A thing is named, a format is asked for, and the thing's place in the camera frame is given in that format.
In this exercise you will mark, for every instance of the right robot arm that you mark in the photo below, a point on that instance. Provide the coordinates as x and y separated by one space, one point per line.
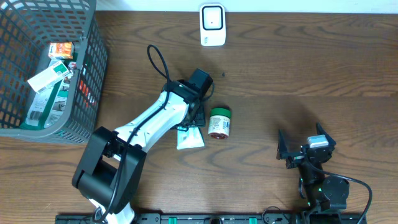
325 193

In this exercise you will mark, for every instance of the white green carton box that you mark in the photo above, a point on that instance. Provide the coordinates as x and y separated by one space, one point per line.
49 77

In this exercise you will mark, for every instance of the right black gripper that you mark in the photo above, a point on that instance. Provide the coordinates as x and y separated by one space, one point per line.
296 157

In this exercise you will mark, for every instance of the grey plastic mesh basket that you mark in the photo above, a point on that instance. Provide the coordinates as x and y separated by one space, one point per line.
27 29

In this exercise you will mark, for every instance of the light teal wipes packet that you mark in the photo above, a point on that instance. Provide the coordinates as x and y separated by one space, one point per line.
189 139

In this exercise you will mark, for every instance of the green white flat package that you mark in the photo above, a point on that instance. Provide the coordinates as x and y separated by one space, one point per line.
46 108

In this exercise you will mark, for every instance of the orange small box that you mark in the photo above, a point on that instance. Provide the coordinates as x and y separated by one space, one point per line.
61 50

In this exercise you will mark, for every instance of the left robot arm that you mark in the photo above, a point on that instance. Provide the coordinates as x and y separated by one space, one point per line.
110 168

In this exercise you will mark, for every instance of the green lid jar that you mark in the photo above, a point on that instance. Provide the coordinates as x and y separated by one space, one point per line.
219 125

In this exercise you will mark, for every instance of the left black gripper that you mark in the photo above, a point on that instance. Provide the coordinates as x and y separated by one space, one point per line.
202 125

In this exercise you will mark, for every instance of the white barcode scanner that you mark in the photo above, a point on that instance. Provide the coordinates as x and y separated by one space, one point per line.
212 25

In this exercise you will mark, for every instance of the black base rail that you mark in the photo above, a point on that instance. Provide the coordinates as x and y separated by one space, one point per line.
273 217

